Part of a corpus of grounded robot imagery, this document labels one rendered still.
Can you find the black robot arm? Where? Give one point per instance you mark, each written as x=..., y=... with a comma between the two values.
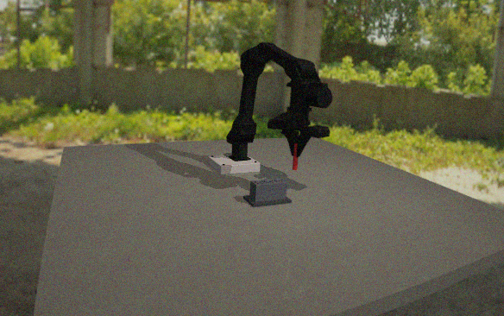
x=306, y=88

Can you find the red peg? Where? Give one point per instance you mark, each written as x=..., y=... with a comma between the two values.
x=295, y=158

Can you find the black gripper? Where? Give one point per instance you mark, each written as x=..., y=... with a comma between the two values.
x=293, y=136

